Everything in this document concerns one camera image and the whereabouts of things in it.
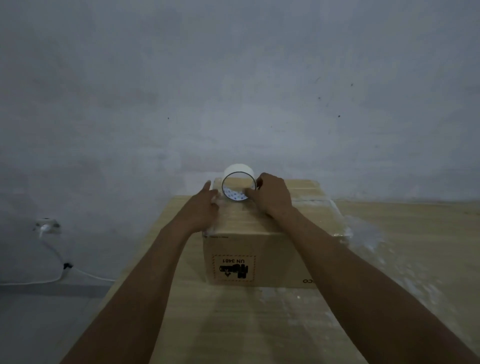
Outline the white floor cable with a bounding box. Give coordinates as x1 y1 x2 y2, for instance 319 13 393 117
0 232 116 287

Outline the person's right hand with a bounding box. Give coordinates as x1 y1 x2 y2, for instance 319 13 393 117
244 172 295 220

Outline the person's left forearm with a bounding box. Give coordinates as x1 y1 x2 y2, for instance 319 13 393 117
59 224 200 364

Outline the clear tape roll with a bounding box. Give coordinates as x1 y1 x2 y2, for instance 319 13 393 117
221 163 258 203

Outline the brown cardboard box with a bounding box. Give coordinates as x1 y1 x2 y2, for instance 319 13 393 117
201 176 353 289

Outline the person's right forearm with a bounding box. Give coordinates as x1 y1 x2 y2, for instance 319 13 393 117
269 204 480 364

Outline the person's left hand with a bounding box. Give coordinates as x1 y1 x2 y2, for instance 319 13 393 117
164 180 220 241

